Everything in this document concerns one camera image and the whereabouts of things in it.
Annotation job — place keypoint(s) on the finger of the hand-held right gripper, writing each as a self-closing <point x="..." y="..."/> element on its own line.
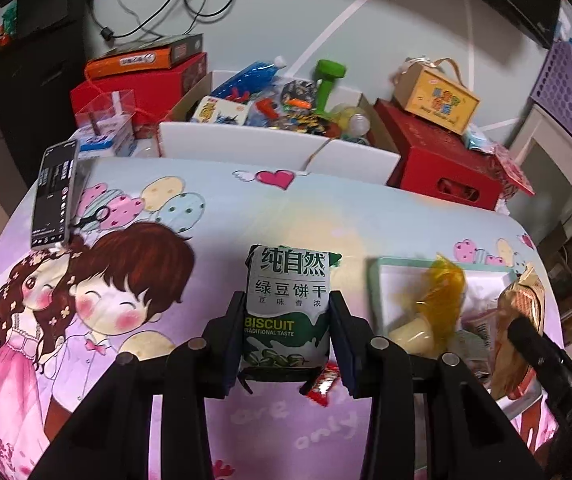
<point x="536" y="342"/>

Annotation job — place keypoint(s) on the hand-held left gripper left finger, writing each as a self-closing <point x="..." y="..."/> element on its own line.
<point x="226" y="345"/>

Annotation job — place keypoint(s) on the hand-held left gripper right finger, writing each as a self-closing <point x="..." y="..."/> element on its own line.
<point x="348" y="355"/>

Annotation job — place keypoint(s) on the brown wafer packet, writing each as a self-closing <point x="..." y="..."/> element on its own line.
<point x="513" y="320"/>

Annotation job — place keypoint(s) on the pink snack packet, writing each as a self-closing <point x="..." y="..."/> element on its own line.
<point x="481" y="322"/>

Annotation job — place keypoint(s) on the clear pastry packet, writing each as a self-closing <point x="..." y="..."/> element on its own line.
<point x="411" y="337"/>

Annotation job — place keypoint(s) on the green white biscuit packet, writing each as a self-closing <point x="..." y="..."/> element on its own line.
<point x="286" y="305"/>

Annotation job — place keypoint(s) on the white tray with teal rim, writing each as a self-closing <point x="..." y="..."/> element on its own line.
<point x="396" y="290"/>

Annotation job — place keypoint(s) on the yellow translucent snack packet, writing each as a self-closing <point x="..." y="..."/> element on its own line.
<point x="443" y="295"/>

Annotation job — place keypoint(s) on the red striped candy wrapper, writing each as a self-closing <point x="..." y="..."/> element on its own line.
<point x="322" y="385"/>

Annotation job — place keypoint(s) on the brown cardboard boxes under desk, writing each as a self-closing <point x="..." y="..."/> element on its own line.
<point x="571" y="300"/>

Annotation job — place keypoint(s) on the cartoon printed cloth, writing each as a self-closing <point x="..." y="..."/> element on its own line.
<point x="266" y="210"/>

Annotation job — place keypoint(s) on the red patterned box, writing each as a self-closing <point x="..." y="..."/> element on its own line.
<point x="513" y="175"/>

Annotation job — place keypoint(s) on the white cardboard box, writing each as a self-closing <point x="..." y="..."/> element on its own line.
<point x="356" y="162"/>

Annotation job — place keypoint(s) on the white desk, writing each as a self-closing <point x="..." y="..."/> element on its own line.
<point x="541" y="145"/>

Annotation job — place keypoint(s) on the blue wipes packet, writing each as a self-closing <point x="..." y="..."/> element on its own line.
<point x="477" y="139"/>

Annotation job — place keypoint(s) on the smartphone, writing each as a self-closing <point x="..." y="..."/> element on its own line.
<point x="55" y="195"/>

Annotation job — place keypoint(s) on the clear plastic ball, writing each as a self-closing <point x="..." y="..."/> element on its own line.
<point x="353" y="120"/>

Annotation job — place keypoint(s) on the yellow card box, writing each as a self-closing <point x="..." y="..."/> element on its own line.
<point x="218" y="110"/>

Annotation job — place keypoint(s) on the small blue white box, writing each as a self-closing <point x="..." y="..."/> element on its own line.
<point x="106" y="142"/>

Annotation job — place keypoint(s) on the purple perforated basket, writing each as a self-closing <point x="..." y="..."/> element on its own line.
<point x="566" y="85"/>

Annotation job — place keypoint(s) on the red cardboard box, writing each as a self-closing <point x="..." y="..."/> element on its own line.
<point x="166" y="90"/>

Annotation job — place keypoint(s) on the clear plastic box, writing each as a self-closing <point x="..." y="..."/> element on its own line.
<point x="103" y="112"/>

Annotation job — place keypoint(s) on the blue bottle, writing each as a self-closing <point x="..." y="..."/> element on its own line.
<point x="251" y="77"/>

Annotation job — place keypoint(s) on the green dumbbell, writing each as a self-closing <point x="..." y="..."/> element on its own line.
<point x="328" y="85"/>

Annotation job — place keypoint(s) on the flat orange black box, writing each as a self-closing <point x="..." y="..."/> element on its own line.
<point x="141" y="57"/>

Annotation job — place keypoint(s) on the black cabinet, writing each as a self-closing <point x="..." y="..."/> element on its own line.
<point x="31" y="100"/>

